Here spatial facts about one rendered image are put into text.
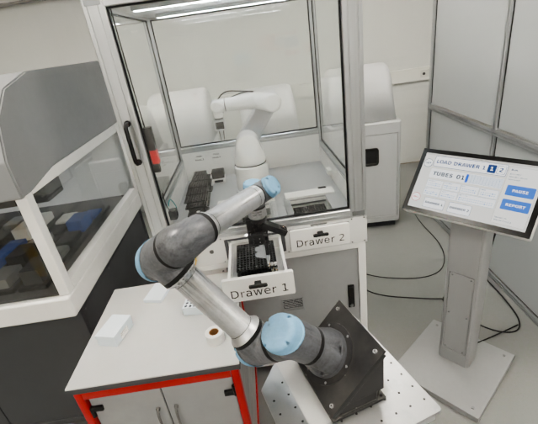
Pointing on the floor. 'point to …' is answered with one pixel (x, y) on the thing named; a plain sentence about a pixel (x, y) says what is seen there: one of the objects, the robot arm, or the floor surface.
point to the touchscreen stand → (460, 332)
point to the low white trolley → (163, 368)
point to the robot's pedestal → (290, 369)
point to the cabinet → (316, 284)
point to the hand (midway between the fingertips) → (269, 257)
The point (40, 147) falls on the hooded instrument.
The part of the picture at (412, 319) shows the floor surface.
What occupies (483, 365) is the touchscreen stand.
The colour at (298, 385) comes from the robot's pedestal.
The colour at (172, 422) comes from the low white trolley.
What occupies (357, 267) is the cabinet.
